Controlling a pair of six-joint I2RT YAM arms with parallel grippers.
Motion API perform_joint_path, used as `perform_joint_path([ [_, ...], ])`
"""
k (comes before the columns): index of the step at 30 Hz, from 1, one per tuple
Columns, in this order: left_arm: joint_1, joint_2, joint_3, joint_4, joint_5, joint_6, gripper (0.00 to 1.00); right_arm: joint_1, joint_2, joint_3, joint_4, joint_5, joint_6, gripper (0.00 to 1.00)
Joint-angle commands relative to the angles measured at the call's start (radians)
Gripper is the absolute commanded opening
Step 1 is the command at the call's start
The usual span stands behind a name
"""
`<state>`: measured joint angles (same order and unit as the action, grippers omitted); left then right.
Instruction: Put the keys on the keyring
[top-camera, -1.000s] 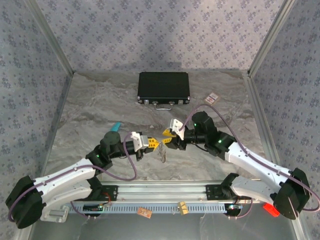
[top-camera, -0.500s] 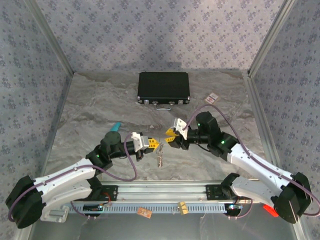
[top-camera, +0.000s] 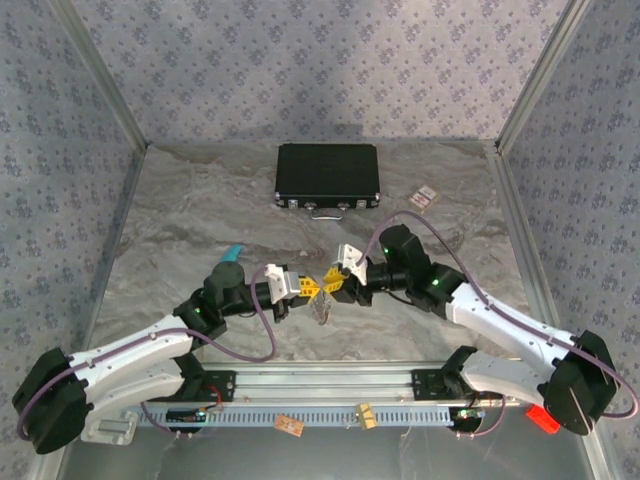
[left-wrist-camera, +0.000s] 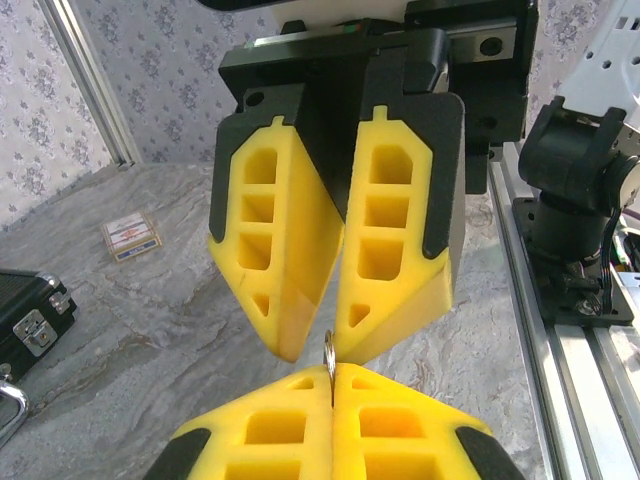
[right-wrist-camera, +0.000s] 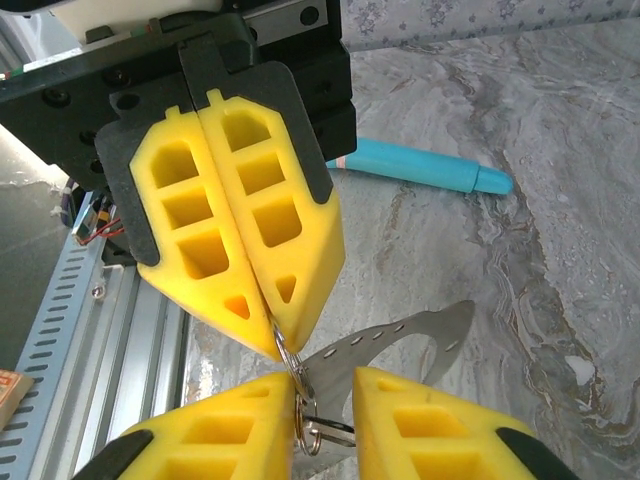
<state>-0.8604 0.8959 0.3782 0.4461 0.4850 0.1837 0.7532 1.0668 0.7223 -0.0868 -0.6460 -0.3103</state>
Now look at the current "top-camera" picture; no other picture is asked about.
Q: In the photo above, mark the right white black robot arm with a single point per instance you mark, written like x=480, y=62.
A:
x=505, y=325

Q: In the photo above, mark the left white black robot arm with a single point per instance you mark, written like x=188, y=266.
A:
x=130, y=345

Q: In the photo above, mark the teal plastic object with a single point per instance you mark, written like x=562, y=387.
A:
x=231, y=253

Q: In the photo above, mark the playing card box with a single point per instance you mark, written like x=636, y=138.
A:
x=423, y=198

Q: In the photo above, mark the orange paper tag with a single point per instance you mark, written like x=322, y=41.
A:
x=289, y=425

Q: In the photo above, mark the small circuit board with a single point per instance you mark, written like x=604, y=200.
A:
x=468, y=414
x=187, y=415

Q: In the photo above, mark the red plastic block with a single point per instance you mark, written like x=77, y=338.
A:
x=542, y=421

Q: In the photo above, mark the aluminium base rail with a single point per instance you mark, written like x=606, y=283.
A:
x=320, y=380

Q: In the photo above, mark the aluminium table side rail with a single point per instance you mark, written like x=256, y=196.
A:
x=545, y=300
x=116, y=240

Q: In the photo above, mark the aluminium corner frame post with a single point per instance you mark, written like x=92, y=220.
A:
x=105, y=75
x=544, y=75

